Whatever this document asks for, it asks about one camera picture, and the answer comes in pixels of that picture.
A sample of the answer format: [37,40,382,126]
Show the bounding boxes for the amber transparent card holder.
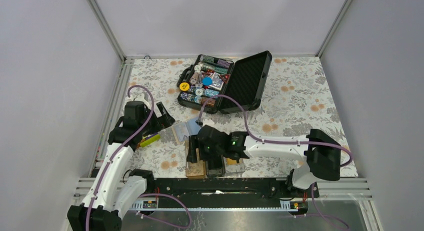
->
[185,148,207,180]

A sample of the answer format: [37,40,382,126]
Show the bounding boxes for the smoky black card holder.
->
[205,156,226,178]

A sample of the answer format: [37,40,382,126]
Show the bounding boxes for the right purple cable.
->
[197,94,354,168]

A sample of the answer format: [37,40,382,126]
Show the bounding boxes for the clear transparent card holder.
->
[224,157,246,178]

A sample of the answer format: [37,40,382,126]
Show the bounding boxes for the blue playing card deck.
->
[208,73,224,91]

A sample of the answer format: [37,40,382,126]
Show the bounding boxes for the blue round poker chip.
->
[202,76,213,86]

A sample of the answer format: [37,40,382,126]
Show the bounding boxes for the purple cable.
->
[197,94,354,168]
[84,85,156,231]

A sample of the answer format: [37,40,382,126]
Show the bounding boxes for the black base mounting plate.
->
[146,177,320,209]

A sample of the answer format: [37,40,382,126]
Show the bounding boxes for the yellow round poker chip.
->
[179,82,191,92]

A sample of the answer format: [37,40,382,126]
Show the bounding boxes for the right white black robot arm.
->
[186,125,342,197]

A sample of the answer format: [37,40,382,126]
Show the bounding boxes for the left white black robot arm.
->
[67,100,175,231]

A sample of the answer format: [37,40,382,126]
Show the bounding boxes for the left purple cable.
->
[84,85,156,231]

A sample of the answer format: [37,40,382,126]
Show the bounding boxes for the floral patterned table mat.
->
[125,57,348,178]

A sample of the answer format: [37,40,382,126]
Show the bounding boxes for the black poker chip case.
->
[177,50,272,114]

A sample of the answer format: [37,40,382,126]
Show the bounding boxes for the colourful sticky note stack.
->
[137,133,161,148]

